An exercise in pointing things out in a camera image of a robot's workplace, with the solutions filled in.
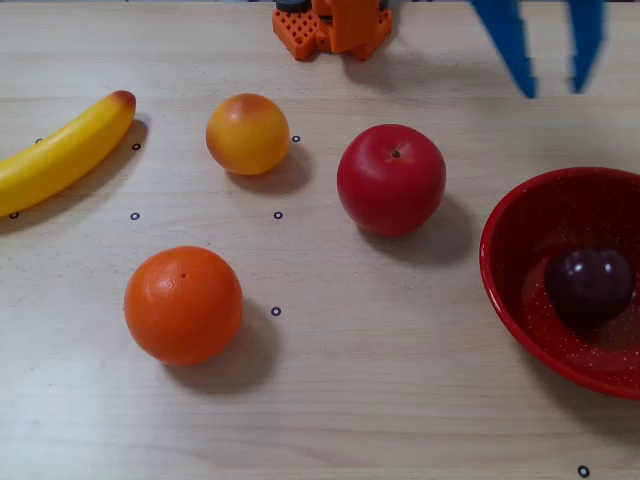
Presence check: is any red apple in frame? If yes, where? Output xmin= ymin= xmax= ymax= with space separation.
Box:
xmin=336 ymin=123 xmax=448 ymax=238

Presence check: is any orange fruit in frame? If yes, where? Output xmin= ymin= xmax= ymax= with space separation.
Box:
xmin=123 ymin=245 xmax=245 ymax=367

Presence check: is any orange robot base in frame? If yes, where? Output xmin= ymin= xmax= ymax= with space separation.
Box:
xmin=272 ymin=0 xmax=394 ymax=62

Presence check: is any yellow orange peach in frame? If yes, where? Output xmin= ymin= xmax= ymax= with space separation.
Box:
xmin=205 ymin=92 xmax=291 ymax=177

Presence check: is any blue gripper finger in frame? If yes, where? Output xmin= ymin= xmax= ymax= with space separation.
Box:
xmin=566 ymin=0 xmax=608 ymax=95
xmin=468 ymin=0 xmax=538 ymax=99

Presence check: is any dark purple plum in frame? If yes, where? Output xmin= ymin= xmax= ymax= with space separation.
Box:
xmin=543 ymin=248 xmax=634 ymax=331

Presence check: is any yellow banana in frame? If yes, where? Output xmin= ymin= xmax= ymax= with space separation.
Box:
xmin=0 ymin=89 xmax=138 ymax=219

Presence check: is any red speckled bowl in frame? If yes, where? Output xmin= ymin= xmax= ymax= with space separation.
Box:
xmin=478 ymin=167 xmax=640 ymax=401

